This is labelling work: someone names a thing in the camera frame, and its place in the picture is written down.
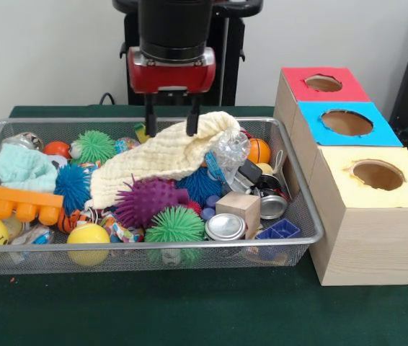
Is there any green spiky ball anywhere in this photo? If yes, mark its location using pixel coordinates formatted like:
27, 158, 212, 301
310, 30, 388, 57
70, 130, 117, 167
144, 205, 205, 243

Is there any dark green table cloth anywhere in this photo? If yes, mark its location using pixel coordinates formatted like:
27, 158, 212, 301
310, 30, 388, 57
0, 104, 408, 346

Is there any orange toy brick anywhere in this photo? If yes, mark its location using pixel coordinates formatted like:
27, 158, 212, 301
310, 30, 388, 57
0, 182, 64, 227

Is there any wooden box with three holes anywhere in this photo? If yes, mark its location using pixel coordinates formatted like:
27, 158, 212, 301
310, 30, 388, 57
272, 66, 408, 288

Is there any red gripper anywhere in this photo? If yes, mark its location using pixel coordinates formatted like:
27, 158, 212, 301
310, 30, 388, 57
127, 46, 218, 138

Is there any purple spiky ball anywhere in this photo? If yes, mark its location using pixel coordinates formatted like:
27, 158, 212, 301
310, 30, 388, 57
113, 176, 190, 230

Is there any mint green cloth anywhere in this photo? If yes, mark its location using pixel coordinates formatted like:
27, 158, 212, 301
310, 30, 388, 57
0, 143, 59, 194

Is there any wooden cube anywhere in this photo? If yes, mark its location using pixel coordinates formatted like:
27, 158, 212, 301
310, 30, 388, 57
215, 190, 262, 240

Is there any silver tin can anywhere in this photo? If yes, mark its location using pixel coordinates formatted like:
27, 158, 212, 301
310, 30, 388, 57
203, 213, 247, 241

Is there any silver mesh bin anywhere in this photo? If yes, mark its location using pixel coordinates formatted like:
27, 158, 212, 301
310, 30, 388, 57
0, 117, 324, 277

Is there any cream waffle cloth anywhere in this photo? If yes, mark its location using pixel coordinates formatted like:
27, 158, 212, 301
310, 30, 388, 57
83, 110, 241, 210

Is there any blue spiky ball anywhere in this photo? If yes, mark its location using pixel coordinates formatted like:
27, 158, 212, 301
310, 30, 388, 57
54, 164, 93, 217

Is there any plain yellow ball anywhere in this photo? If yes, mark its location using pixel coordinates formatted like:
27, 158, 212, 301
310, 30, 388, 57
66, 223, 111, 267

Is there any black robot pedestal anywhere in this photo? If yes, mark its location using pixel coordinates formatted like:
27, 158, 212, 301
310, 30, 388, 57
112, 0, 265, 107

